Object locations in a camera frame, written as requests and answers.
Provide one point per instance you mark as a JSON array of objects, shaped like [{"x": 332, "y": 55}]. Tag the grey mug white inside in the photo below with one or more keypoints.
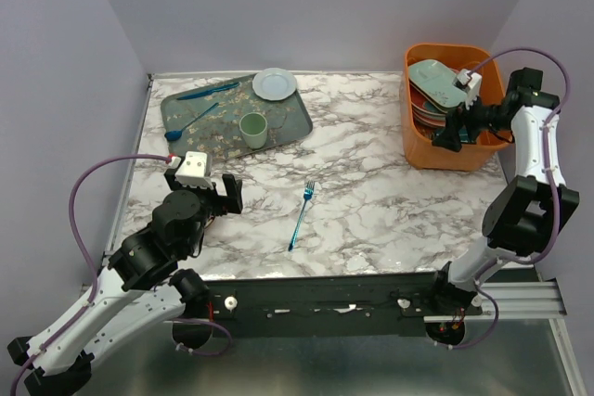
[{"x": 443, "y": 138}]

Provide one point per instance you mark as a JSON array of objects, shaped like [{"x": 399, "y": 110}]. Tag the light blue scalloped plate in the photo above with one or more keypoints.
[{"x": 274, "y": 84}]

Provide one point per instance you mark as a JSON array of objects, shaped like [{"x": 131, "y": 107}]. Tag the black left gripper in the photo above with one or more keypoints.
[{"x": 234, "y": 188}]

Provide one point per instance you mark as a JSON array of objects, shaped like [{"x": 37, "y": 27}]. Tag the blue metal spoon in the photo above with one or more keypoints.
[{"x": 174, "y": 135}]

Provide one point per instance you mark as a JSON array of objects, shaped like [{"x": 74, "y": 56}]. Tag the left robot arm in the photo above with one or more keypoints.
[{"x": 141, "y": 285}]

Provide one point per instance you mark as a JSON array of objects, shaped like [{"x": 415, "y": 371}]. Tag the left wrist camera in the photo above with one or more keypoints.
[{"x": 191, "y": 170}]

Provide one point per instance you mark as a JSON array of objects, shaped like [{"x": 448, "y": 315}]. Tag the red plate teal flower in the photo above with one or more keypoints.
[{"x": 424, "y": 107}]

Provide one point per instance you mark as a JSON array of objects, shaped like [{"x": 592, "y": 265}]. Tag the teal rectangular dish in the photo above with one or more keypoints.
[
  {"x": 436, "y": 79},
  {"x": 444, "y": 108}
]

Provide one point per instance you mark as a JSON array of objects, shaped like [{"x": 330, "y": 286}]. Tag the blue metal fork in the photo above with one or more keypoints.
[{"x": 308, "y": 193}]

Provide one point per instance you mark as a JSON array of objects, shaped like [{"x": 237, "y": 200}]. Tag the green plastic cup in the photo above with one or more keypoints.
[{"x": 253, "y": 128}]

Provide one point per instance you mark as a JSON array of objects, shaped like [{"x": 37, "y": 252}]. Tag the orange plastic bin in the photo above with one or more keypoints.
[{"x": 418, "y": 149}]

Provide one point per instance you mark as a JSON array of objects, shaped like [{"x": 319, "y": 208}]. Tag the blue metal knife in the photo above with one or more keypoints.
[{"x": 209, "y": 92}]

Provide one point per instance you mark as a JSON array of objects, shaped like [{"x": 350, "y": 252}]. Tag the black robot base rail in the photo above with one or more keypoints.
[{"x": 329, "y": 306}]

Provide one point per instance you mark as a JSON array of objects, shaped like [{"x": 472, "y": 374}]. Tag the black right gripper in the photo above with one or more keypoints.
[{"x": 448, "y": 138}]

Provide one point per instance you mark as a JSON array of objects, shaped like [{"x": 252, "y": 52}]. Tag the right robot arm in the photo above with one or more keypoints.
[{"x": 522, "y": 223}]

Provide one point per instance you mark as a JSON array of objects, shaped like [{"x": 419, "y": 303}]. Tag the floral teal serving tray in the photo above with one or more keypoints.
[{"x": 218, "y": 132}]

